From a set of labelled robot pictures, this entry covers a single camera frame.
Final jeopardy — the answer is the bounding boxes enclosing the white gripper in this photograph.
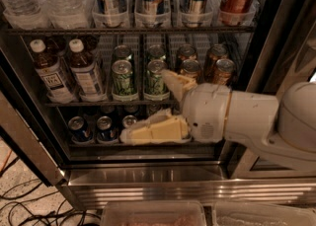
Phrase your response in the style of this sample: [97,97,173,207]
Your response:
[119,69,231,145]

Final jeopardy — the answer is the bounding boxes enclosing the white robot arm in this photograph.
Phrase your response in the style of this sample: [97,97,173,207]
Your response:
[119,69,316,171]

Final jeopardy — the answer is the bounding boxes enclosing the right front green can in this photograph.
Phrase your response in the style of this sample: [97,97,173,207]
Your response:
[144,59,170,101]

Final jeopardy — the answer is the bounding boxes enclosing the green can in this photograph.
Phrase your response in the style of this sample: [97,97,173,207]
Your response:
[112,59,136,97]
[144,59,170,101]
[146,44,166,61]
[113,44,134,63]

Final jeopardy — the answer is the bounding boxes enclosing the left front orange can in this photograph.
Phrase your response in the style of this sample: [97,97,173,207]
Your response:
[180,59,201,82]

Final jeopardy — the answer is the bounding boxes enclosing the right blue pepsi can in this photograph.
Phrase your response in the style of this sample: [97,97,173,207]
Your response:
[121,114,137,128]

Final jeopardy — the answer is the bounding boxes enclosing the blue pepsi can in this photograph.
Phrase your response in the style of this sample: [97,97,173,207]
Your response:
[97,115,118,143]
[121,114,137,128]
[68,116,93,144]

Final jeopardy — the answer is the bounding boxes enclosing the left rear orange can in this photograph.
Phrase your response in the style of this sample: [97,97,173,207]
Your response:
[175,43,198,72]

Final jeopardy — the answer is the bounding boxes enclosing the right rear green can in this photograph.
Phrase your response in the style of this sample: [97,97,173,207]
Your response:
[146,44,166,61]

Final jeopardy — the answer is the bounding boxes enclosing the right front orange can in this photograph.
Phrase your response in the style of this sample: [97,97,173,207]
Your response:
[211,58,235,85]

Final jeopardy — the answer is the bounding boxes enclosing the left front green can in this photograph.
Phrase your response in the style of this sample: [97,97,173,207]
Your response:
[112,59,136,97]

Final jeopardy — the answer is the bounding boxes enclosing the middle blue pepsi can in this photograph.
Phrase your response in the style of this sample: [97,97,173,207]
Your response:
[97,115,118,143]

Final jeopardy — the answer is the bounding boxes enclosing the left rear green can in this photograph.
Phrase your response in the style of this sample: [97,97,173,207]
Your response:
[113,44,134,63]

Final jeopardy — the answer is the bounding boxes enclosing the left blue pepsi can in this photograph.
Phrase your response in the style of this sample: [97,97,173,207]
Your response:
[68,116,93,144]

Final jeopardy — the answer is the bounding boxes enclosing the stainless steel fridge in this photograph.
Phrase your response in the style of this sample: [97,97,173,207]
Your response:
[1,0,316,209]

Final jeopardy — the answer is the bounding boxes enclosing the open fridge door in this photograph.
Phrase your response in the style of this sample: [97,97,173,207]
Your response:
[0,71,64,186]

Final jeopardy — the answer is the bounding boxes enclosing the right iced tea bottle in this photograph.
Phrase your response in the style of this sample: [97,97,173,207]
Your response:
[69,38,106,102]

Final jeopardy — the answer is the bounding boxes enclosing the iced tea bottle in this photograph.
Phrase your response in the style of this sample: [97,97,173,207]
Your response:
[30,39,76,104]
[69,38,106,102]

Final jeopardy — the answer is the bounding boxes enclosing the right clear plastic bin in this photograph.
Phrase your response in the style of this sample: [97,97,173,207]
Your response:
[212,201,316,226]

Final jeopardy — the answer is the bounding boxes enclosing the clear plastic bin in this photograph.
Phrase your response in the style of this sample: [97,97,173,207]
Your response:
[100,200,206,226]
[212,201,316,226]

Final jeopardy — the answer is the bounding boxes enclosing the left clear plastic bin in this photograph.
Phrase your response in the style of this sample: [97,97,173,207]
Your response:
[100,200,206,226]

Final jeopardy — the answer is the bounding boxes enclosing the left iced tea bottle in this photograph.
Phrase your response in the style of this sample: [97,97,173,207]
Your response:
[30,39,76,104]

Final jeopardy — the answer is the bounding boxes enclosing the right clear water bottle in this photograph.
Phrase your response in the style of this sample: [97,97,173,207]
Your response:
[45,0,89,30]

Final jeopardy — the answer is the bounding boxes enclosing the clear water bottle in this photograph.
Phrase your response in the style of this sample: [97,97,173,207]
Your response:
[45,0,89,30]
[1,0,50,30]

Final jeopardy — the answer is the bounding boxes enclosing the left clear water bottle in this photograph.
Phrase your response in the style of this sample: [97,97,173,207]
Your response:
[1,0,50,30]

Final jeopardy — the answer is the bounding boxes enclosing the black floor cables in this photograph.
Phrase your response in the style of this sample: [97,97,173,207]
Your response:
[0,157,102,226]

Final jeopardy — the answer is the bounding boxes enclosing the orange floor cable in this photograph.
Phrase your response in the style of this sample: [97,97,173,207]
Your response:
[0,149,14,176]

